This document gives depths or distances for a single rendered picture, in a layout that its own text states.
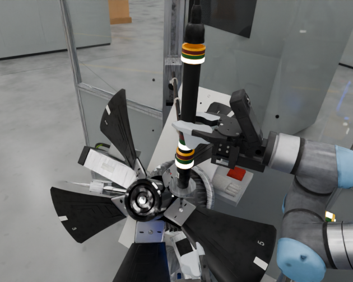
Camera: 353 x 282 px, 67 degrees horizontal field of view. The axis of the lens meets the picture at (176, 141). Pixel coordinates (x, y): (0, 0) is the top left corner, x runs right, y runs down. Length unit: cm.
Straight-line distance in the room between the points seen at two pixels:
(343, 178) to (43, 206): 230
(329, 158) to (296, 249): 17
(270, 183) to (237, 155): 97
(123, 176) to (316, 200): 64
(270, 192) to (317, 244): 105
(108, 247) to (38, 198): 83
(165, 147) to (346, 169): 67
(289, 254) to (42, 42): 590
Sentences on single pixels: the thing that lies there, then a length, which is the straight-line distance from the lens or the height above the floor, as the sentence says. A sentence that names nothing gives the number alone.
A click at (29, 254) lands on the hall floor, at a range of 229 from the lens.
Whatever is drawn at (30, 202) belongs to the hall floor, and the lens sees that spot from 263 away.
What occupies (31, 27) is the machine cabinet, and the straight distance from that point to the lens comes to 602.
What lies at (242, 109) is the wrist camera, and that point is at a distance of 51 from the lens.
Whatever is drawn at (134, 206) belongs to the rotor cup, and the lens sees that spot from 77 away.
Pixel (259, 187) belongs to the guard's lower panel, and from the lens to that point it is 155.
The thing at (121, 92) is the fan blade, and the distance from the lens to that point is 86.
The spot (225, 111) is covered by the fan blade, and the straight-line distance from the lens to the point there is 79.
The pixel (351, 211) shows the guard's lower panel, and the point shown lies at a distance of 152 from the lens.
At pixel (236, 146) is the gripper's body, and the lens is 54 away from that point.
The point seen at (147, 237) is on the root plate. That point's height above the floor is 110.
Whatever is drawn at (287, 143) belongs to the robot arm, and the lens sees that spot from 54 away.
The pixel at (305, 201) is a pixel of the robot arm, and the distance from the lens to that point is 59.
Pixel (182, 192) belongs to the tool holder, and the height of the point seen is 129.
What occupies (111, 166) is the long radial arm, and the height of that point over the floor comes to 113.
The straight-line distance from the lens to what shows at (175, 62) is 116.
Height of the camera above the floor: 179
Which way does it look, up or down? 35 degrees down
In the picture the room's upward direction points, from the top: 3 degrees clockwise
